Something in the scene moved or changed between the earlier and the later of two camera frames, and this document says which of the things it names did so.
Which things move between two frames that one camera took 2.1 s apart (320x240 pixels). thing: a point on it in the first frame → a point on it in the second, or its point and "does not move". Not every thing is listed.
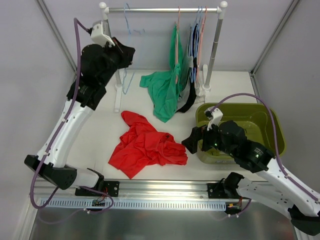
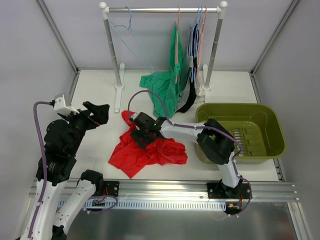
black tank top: (193, 87) does not move
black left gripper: (119, 53) → (90, 116)
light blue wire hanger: (130, 32) → (127, 36)
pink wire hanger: (177, 28) does not move
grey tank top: (184, 95) does not move
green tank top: (165, 86) does not move
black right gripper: (204, 139) → (141, 135)
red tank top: (141, 144) does not move
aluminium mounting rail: (141, 189) does not move
